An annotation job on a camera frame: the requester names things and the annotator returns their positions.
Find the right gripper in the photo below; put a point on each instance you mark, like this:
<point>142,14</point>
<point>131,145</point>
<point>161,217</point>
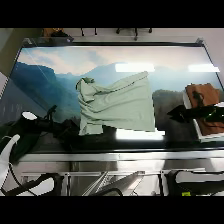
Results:
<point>196,113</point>

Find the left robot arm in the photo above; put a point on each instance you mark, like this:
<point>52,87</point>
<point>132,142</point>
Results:
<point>28,128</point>

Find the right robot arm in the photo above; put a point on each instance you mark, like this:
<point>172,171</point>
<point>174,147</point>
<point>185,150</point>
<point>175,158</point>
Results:
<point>196,182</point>

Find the brown garment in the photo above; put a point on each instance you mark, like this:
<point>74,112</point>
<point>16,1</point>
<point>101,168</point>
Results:
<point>210,93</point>

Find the pale green T-shirt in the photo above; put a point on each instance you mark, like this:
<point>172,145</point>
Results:
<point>120,105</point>

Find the black office chair base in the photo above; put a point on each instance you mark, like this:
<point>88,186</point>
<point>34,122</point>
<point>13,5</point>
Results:
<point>135,32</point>

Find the silver frame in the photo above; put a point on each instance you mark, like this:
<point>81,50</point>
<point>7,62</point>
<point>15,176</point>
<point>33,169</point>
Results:
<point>100,158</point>

